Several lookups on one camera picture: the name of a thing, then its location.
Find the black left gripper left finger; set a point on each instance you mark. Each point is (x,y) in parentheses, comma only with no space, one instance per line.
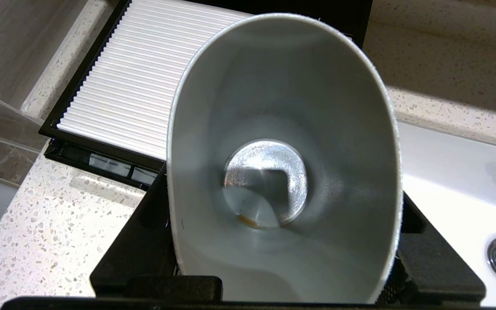
(144,249)

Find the white ceramic sink basin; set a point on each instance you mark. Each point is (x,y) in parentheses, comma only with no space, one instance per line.
(454,189)

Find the grey plastic cup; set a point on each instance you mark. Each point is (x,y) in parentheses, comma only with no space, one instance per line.
(282,107)

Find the black drawer box white top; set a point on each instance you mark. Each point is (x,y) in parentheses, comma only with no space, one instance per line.
(80,77)

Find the dental kit packet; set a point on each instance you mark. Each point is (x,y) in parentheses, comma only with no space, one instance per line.
(144,175)
(109,164)

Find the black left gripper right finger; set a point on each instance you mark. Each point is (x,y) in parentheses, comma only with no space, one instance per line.
(437,267)

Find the white ribbed tray lid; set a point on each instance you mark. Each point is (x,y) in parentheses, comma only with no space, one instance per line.
(136,77)

